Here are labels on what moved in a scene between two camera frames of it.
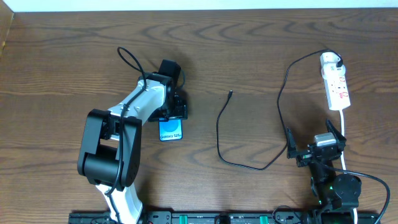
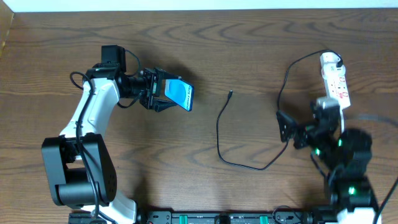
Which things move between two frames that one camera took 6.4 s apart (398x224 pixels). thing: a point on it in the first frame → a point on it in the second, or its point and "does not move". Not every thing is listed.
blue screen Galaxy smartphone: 170,129 → 181,91
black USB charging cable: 280,157 does not move
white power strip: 337,93 does not move
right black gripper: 311,152 → 298,134
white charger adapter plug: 328,61 does not move
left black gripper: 175,111 → 155,90
